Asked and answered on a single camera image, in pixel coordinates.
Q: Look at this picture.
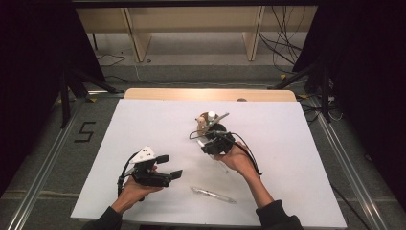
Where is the person's left hand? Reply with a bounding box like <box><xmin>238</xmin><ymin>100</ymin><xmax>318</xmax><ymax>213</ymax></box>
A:
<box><xmin>111</xmin><ymin>176</ymin><xmax>165</xmax><ymax>215</ymax></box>

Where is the left hand-held gripper cable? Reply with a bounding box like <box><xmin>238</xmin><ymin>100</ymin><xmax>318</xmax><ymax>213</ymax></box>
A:
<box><xmin>116</xmin><ymin>151</ymin><xmax>139</xmax><ymax>197</ymax></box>

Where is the light wooden desk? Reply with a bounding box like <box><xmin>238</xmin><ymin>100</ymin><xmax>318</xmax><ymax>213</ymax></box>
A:
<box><xmin>75</xmin><ymin>6</ymin><xmax>319</xmax><ymax>63</ymax></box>

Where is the person's right hand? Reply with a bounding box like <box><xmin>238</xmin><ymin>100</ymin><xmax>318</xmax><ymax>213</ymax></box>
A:
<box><xmin>213</xmin><ymin>142</ymin><xmax>260</xmax><ymax>180</ymax></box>

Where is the hand-held gripper cable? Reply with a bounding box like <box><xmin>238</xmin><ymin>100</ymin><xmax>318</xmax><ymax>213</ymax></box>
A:
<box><xmin>116</xmin><ymin>151</ymin><xmax>139</xmax><ymax>197</ymax></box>
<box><xmin>189</xmin><ymin>128</ymin><xmax>264</xmax><ymax>177</ymax></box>

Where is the bundle of black cables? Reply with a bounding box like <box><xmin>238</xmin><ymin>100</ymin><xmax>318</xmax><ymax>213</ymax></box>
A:
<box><xmin>258</xmin><ymin>6</ymin><xmax>307</xmax><ymax>75</ymax></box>

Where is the black curtain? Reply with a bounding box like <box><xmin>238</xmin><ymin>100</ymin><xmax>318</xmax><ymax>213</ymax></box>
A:
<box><xmin>292</xmin><ymin>0</ymin><xmax>406</xmax><ymax>202</ymax></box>
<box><xmin>0</xmin><ymin>0</ymin><xmax>106</xmax><ymax>196</ymax></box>

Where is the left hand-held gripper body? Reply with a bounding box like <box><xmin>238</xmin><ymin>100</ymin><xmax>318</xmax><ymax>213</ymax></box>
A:
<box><xmin>131</xmin><ymin>146</ymin><xmax>172</xmax><ymax>188</ymax></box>

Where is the aluminium floor rail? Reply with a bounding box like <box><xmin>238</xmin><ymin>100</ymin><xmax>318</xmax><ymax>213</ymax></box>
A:
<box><xmin>307</xmin><ymin>95</ymin><xmax>390</xmax><ymax>230</ymax></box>
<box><xmin>6</xmin><ymin>98</ymin><xmax>88</xmax><ymax>230</ymax></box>

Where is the right hand-held gripper cable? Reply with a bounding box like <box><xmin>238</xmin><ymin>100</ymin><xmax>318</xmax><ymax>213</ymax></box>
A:
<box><xmin>189</xmin><ymin>128</ymin><xmax>264</xmax><ymax>177</ymax></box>

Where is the clear pen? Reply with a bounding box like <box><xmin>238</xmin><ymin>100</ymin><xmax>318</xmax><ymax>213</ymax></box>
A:
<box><xmin>190</xmin><ymin>186</ymin><xmax>237</xmax><ymax>205</ymax></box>

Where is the black floor cable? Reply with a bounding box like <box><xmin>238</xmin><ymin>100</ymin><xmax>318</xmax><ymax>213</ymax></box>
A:
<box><xmin>95</xmin><ymin>53</ymin><xmax>127</xmax><ymax>68</ymax></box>

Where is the black metal stand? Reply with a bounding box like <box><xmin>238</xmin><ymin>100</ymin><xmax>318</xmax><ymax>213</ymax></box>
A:
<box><xmin>58</xmin><ymin>61</ymin><xmax>122</xmax><ymax>128</ymax></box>
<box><xmin>267</xmin><ymin>57</ymin><xmax>333</xmax><ymax>124</ymax></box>

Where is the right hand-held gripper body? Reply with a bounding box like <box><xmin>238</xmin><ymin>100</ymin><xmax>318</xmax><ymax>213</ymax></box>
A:
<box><xmin>201</xmin><ymin>111</ymin><xmax>237</xmax><ymax>157</ymax></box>

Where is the white table sheet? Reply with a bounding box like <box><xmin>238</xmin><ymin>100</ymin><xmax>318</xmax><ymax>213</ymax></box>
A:
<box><xmin>70</xmin><ymin>98</ymin><xmax>349</xmax><ymax>229</ymax></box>

